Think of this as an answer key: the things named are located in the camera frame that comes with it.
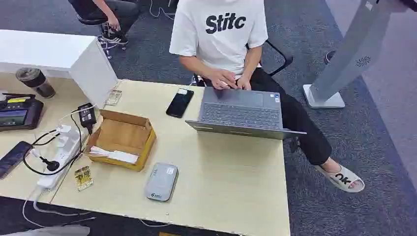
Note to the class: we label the grey laptop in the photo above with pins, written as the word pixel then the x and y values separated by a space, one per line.
pixel 241 112

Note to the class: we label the black power adapter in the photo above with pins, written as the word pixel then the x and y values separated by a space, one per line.
pixel 86 115

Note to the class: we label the white plug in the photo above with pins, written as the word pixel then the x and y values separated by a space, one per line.
pixel 64 128

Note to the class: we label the dark smartphone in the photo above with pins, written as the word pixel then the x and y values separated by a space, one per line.
pixel 13 158

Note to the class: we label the black chair caster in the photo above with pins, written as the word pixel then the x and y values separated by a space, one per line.
pixel 329 57

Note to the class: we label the person's hand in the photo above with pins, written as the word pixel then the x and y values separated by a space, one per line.
pixel 223 79
pixel 243 83
pixel 114 23

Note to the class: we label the grey floor stand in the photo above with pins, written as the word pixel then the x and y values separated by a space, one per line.
pixel 351 55

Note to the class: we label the clear plastic card holder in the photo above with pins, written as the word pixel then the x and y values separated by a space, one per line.
pixel 113 97

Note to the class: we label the white power strip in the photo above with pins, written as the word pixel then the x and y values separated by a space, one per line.
pixel 65 153

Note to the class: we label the black smartphone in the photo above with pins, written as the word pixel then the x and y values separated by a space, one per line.
pixel 179 103

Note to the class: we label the brown box of cards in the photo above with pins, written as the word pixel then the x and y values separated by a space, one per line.
pixel 122 133

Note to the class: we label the black office chair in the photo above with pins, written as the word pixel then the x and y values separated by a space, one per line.
pixel 104 42
pixel 280 58

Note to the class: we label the grey card reader device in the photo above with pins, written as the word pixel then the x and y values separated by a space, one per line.
pixel 161 181

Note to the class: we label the person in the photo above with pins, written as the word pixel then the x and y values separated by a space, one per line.
pixel 218 49
pixel 122 11

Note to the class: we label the black plug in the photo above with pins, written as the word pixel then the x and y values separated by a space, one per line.
pixel 51 165

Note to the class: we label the black controller with screen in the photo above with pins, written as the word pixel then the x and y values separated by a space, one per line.
pixel 19 114

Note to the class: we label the grey robot torso shell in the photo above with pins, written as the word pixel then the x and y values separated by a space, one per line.
pixel 55 231

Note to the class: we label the yellow box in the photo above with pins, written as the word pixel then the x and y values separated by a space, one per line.
pixel 167 234

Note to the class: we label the white cards stack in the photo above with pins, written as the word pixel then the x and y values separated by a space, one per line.
pixel 114 154

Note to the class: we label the person's right hand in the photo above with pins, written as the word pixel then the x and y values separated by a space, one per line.
pixel 223 79

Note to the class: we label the person's left hand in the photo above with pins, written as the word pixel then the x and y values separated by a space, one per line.
pixel 243 83

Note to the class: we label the dark lidded cup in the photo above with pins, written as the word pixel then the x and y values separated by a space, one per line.
pixel 36 82

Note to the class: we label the white cabinet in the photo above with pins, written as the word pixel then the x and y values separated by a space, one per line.
pixel 55 55

